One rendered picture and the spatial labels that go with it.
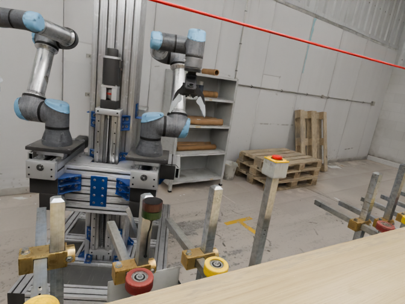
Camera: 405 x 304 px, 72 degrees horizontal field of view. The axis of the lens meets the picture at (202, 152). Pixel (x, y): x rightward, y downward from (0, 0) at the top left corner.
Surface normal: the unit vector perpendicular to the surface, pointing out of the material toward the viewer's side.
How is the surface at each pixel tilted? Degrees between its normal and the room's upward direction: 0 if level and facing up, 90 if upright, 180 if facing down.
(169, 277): 90
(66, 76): 90
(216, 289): 0
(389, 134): 90
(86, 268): 0
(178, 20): 90
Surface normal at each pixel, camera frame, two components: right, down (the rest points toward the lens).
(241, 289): 0.14, -0.96
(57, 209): 0.47, 0.28
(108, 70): 0.08, 0.26
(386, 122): -0.81, 0.04
